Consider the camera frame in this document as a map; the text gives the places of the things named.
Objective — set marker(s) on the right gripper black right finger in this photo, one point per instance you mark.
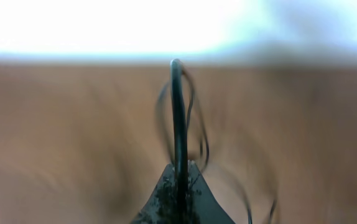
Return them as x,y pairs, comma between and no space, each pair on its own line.
203,207

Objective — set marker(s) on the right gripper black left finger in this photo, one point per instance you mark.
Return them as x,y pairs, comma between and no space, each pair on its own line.
161,207

